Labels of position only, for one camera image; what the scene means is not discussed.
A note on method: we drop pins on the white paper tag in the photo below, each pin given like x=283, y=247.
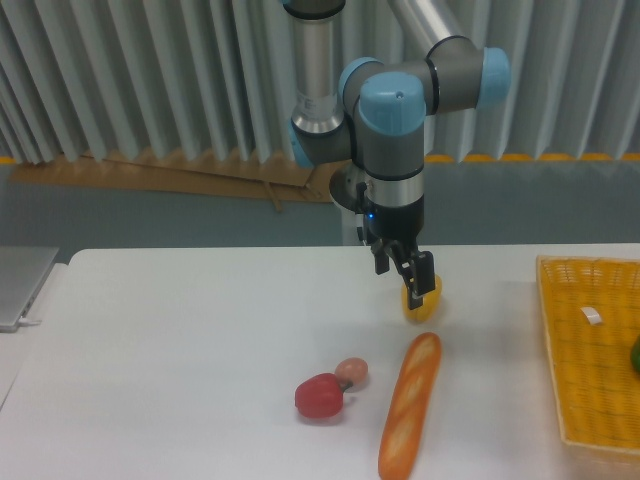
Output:
x=592, y=315

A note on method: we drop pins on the yellow woven basket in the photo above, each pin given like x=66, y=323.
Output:
x=595, y=388

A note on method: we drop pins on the silver laptop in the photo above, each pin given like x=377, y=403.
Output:
x=24, y=271

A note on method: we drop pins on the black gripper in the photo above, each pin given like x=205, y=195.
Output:
x=403, y=225

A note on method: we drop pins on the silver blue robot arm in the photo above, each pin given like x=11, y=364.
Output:
x=370, y=116

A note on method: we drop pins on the green bell pepper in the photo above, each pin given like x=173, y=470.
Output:
x=634, y=355

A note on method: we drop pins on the red bell pepper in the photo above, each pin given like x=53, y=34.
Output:
x=321, y=396

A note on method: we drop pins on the brown cardboard sheet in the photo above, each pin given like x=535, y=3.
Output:
x=277, y=180

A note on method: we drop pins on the brown egg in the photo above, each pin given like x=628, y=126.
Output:
x=351, y=372

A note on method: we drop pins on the yellow bell pepper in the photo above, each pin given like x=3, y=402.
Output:
x=430, y=304

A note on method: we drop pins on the orange baguette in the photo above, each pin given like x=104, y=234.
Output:
x=402, y=433

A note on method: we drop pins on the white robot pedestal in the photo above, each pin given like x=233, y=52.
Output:
x=350, y=220

